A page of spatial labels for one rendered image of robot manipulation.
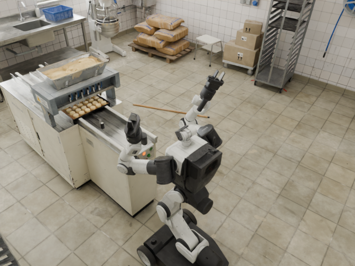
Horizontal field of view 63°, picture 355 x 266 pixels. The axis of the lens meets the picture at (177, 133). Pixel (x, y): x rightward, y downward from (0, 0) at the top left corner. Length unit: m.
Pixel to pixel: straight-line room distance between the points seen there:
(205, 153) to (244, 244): 1.39
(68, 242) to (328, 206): 2.63
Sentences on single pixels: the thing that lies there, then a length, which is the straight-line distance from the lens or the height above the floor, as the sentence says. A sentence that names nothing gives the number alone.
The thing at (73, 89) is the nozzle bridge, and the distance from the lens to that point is 2.69.
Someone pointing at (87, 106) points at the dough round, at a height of 0.92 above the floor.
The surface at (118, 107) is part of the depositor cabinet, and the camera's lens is 3.07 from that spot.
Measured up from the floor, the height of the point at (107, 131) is 0.84.
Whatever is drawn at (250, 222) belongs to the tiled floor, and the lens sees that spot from 3.09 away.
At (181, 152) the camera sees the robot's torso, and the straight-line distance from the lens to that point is 1.75.
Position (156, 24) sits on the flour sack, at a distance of 6.07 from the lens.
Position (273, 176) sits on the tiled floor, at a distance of 3.59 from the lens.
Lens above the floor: 2.46
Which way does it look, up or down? 38 degrees down
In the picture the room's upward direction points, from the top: 2 degrees clockwise
